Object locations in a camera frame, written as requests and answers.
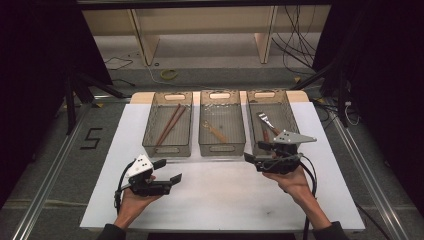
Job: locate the beige wooden shelf unit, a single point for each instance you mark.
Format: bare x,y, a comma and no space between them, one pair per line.
150,43

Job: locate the yellow tape roll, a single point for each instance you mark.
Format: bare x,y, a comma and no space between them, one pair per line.
162,74

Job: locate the grey translucent plastic bin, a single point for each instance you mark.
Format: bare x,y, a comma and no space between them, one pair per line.
283,113
180,136
230,123

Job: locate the black curtain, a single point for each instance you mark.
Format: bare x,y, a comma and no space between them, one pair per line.
33,66
383,66

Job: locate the brown wooden chopstick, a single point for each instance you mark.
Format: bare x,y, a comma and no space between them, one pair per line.
168,124
172,126

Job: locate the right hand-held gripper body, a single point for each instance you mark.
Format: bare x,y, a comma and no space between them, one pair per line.
283,163

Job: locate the person's left hand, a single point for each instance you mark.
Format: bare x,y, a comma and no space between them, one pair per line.
130,206

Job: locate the person's right hand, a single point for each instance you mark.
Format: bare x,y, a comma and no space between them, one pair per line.
296,185

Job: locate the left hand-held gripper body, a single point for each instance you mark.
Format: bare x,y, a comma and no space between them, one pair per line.
143,183

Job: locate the metal floor rail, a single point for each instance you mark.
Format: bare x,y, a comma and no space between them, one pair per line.
50,173
366,180

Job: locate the black metal stand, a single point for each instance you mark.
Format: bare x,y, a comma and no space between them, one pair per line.
70,106
341,100

